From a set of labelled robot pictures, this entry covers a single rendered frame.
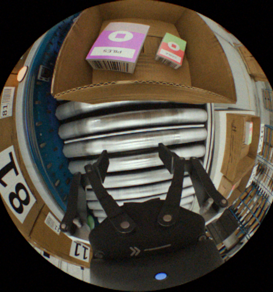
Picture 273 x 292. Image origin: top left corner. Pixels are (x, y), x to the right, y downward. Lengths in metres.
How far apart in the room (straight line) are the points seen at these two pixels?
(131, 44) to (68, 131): 0.28
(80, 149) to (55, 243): 0.35
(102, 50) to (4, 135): 0.30
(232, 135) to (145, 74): 0.38
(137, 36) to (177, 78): 0.17
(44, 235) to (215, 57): 0.63
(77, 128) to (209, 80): 0.37
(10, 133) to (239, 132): 0.69
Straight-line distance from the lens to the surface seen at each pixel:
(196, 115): 0.35
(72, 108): 0.32
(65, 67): 0.18
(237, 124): 0.44
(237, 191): 0.99
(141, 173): 0.35
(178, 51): 0.33
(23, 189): 0.32
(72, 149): 0.34
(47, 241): 0.39
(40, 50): 0.38
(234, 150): 0.47
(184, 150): 0.35
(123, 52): 0.24
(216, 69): 0.27
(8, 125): 0.31
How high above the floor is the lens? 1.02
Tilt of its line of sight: 71 degrees down
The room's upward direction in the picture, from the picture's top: 162 degrees clockwise
